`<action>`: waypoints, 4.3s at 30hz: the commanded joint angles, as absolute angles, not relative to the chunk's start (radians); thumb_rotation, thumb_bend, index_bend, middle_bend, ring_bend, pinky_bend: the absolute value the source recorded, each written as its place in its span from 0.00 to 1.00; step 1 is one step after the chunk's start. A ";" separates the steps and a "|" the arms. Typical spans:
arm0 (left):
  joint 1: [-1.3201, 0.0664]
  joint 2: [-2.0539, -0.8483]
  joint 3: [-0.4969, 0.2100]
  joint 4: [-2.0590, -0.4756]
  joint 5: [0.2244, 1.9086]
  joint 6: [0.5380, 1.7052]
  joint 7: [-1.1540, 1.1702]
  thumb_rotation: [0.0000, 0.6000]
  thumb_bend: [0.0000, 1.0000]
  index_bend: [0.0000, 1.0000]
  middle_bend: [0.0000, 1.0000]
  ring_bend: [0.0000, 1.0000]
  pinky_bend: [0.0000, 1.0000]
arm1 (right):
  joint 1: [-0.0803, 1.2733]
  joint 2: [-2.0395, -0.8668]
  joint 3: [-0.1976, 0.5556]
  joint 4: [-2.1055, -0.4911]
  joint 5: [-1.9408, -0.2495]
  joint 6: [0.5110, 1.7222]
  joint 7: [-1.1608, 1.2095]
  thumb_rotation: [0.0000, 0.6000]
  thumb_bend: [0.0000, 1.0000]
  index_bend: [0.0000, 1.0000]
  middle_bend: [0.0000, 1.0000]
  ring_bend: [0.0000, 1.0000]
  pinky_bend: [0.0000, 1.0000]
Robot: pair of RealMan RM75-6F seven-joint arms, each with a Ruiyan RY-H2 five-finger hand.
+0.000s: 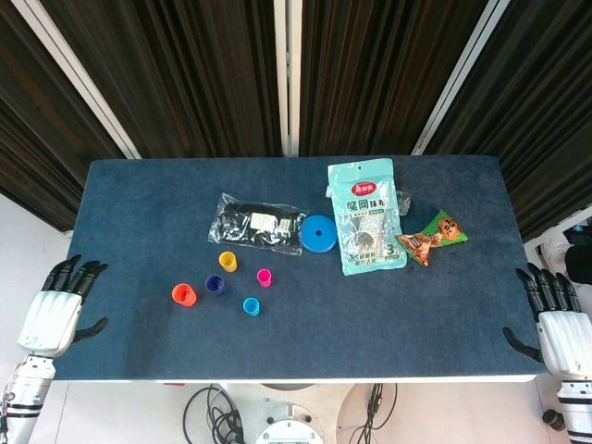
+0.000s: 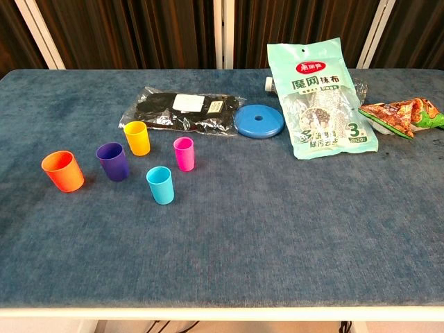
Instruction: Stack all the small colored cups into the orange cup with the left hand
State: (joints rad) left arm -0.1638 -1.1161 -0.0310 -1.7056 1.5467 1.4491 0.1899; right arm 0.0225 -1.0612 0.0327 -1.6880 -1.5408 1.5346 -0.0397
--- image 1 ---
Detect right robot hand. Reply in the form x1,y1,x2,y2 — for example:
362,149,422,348
502,263,592,381

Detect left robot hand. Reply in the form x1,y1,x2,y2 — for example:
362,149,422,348
17,254,110,358

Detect purple plastic cup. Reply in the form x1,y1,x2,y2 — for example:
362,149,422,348
204,274,228,296

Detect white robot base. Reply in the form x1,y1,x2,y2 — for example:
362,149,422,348
216,382,352,444

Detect black box device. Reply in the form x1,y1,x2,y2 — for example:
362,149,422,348
564,220,592,283

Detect orange plastic cup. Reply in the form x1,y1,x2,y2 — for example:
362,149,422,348
170,282,199,308

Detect dark slatted partition panel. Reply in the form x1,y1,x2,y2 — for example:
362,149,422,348
423,0,592,242
41,0,283,159
0,0,127,232
299,0,489,157

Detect green orange snack bag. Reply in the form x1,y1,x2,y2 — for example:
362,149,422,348
394,209,470,267

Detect clear bag with black item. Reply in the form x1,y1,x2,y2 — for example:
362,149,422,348
207,192,310,255

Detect teal cleaning cloth package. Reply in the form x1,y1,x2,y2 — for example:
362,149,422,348
327,157,409,278

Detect blue felt table mat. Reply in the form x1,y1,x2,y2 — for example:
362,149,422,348
54,155,546,383

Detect blue disc with hole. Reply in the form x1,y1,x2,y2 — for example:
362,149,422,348
300,215,336,253

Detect black cable bundle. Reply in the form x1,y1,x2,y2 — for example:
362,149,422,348
183,383,244,444
346,382,399,444

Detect white partition post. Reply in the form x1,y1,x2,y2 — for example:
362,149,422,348
273,0,302,157
11,0,141,160
411,0,512,156

